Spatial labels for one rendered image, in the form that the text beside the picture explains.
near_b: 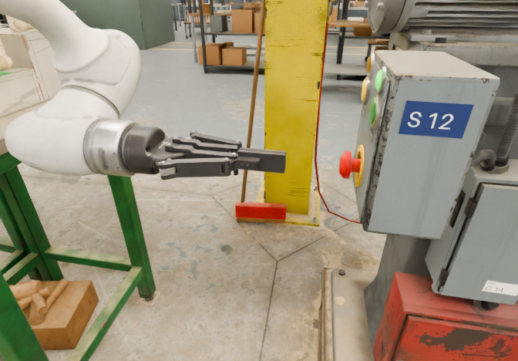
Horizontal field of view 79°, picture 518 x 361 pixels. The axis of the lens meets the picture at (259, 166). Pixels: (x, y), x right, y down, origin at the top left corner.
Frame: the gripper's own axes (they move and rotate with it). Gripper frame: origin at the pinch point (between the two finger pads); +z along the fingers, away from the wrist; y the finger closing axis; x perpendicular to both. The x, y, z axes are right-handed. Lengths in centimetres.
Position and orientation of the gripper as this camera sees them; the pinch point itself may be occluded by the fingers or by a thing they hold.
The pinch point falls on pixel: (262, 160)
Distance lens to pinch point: 46.5
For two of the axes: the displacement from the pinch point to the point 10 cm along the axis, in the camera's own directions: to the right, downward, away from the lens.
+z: 9.8, 0.9, -1.6
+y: -1.9, 4.6, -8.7
